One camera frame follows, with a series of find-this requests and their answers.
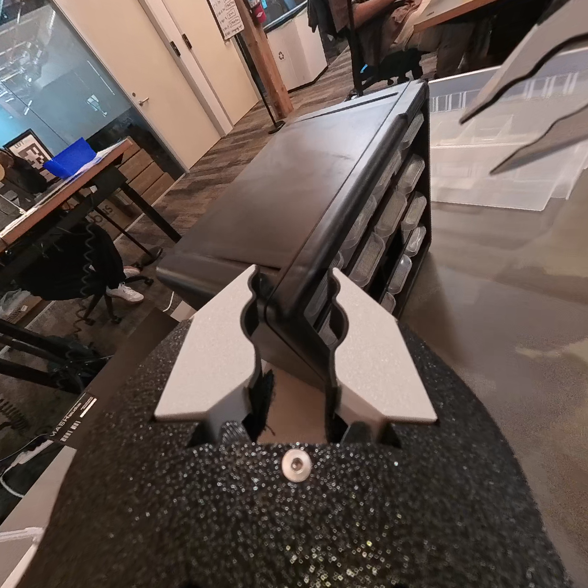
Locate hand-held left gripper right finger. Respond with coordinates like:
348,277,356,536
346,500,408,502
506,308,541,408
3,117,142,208
327,268,438,438

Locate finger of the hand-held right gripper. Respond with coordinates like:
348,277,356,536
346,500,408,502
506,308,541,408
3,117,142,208
489,110,588,176
459,0,588,126

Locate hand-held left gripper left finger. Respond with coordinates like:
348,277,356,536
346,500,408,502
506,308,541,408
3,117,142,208
154,265,262,445

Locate large clear storage bin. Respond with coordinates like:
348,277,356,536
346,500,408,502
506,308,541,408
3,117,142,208
427,64,588,212

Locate rows of small clear drawers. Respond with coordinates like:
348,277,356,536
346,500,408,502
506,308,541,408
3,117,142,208
303,110,428,350

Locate black drawer cabinet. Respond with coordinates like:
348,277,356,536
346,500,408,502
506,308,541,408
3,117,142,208
156,79,432,391

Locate light wooden desk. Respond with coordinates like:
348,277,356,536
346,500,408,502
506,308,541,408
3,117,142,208
413,0,497,33

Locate cardboard box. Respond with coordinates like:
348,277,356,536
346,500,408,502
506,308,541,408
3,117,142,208
133,161,166,194
142,175,176,207
119,143,154,180

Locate wooden desk with black legs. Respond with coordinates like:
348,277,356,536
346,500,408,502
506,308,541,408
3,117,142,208
0,138,182,258

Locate white recycling bin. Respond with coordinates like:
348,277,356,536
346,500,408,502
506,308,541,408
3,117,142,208
266,16,329,92

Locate blue folder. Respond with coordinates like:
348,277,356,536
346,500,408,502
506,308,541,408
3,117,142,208
43,137,97,177

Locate printed tag sign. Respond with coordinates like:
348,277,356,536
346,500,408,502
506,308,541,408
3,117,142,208
2,130,51,173

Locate white handwritten notice sheet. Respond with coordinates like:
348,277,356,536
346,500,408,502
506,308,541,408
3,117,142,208
207,0,242,42

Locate white door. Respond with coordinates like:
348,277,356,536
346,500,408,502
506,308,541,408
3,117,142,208
161,0,262,134
53,0,226,172

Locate glass partition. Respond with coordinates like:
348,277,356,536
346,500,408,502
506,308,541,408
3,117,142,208
0,0,138,152

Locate black coiled cable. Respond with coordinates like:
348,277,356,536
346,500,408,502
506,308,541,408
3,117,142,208
80,225,95,322

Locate white cable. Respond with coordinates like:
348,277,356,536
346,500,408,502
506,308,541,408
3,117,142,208
0,462,28,499

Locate black stanchion post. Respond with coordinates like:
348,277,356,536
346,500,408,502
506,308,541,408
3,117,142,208
234,32,288,134

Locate wooden post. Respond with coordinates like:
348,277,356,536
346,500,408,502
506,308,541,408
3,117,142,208
234,0,295,118

